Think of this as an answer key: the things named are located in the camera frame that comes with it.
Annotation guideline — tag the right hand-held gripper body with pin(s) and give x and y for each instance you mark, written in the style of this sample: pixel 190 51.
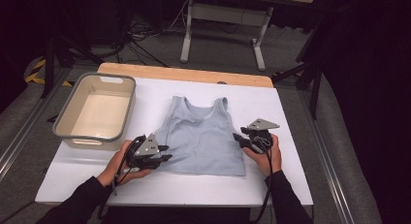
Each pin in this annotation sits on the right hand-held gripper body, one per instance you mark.
pixel 260 133

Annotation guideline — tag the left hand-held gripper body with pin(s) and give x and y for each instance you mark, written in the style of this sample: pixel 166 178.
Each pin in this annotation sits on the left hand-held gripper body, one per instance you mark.
pixel 147 149

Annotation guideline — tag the light blue tank top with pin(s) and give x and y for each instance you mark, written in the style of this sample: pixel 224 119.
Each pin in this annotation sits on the light blue tank top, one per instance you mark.
pixel 200 143

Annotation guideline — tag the beige plastic basket grey rim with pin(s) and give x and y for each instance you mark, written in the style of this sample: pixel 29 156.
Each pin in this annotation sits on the beige plastic basket grey rim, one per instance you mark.
pixel 97 104

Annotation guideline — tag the person's right hand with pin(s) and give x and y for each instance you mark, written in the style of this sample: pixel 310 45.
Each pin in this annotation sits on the person's right hand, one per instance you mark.
pixel 265 162

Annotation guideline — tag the person's left hand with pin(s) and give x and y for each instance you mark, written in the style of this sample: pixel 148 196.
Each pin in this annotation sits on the person's left hand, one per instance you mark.
pixel 111 167

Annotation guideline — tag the white board table cover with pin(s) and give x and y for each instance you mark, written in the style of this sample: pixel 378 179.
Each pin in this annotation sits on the white board table cover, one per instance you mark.
pixel 194 191

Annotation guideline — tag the black tripod stand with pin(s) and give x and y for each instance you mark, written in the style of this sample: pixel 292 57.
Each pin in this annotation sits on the black tripod stand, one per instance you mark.
pixel 315 91
pixel 49 65

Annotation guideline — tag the white-legged wooden desk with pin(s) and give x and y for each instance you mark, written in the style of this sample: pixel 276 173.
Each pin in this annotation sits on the white-legged wooden desk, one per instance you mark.
pixel 226 14

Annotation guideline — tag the yellow black hazard tape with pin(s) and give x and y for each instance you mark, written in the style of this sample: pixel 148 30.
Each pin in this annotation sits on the yellow black hazard tape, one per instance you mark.
pixel 38 65

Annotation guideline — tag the metal floor rail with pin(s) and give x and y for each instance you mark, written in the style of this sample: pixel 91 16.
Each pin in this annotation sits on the metal floor rail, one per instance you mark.
pixel 326 162
pixel 19 136

